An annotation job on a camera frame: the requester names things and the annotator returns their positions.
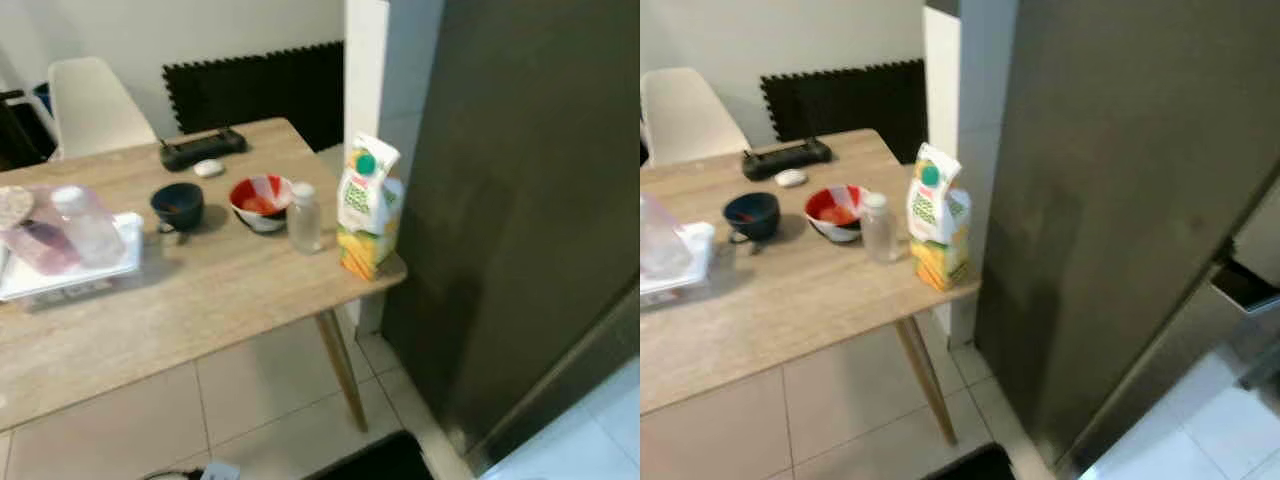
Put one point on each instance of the juice carton green cap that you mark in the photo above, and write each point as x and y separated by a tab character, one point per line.
368	210
938	220

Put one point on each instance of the dark grey fridge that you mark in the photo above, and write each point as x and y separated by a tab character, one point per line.
1120	220
520	200

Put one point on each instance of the white plastic tray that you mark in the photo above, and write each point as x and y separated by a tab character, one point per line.
90	275
690	265

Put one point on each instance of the white plastic chair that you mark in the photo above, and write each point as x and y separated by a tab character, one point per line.
690	115
95	105

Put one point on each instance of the small white oval object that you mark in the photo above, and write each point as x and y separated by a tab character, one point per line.
208	168
790	178

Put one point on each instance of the black flat electronic device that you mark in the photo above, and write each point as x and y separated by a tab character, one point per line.
205	148
788	158

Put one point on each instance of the red and white bowl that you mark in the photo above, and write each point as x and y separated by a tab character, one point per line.
260	203
836	212

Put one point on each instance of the clear unlabelled bottle white cap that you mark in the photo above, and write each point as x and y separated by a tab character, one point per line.
879	232
304	222

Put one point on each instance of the black foam puzzle mat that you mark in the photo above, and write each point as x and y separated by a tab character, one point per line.
850	105
260	95

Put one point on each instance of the wooden table leg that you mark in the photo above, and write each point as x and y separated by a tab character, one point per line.
925	380
340	365

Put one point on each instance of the black floor mat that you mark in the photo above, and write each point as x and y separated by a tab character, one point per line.
970	465

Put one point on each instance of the pink plastic bag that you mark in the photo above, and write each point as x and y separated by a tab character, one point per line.
35	245

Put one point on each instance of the blue object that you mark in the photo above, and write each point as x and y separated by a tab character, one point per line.
42	98

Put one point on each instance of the black chair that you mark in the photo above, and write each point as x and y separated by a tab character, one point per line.
18	135

